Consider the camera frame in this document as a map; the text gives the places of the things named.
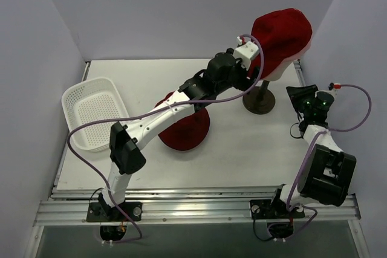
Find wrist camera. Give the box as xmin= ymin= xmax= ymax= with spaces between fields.
xmin=327 ymin=82 xmax=342 ymax=98
xmin=232 ymin=34 xmax=261 ymax=70

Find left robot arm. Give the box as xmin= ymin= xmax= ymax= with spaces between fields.
xmin=99 ymin=49 xmax=262 ymax=221

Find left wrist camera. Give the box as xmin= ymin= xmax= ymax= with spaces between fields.
xmin=232 ymin=34 xmax=261 ymax=70

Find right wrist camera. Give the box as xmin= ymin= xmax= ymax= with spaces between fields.
xmin=327 ymin=82 xmax=342 ymax=98

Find cream mannequin head stand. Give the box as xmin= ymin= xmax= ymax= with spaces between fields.
xmin=242 ymin=56 xmax=300 ymax=115

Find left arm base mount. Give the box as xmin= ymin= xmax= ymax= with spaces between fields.
xmin=85 ymin=201 xmax=143 ymax=245

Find white perforated basket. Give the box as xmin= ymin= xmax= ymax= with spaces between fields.
xmin=61 ymin=77 xmax=129 ymax=152

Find aluminium mounting rail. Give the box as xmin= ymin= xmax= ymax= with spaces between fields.
xmin=34 ymin=187 xmax=362 ymax=227

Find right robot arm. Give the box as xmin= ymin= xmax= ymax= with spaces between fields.
xmin=268 ymin=83 xmax=357 ymax=218

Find pink baseball cap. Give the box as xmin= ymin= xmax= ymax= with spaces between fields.
xmin=283 ymin=46 xmax=310 ymax=62

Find red cap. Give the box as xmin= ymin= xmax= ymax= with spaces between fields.
xmin=251 ymin=8 xmax=313 ymax=80

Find dark red knit hat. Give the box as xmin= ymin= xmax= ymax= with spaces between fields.
xmin=158 ymin=108 xmax=210 ymax=152

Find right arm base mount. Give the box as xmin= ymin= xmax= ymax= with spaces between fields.
xmin=249 ymin=199 xmax=305 ymax=242

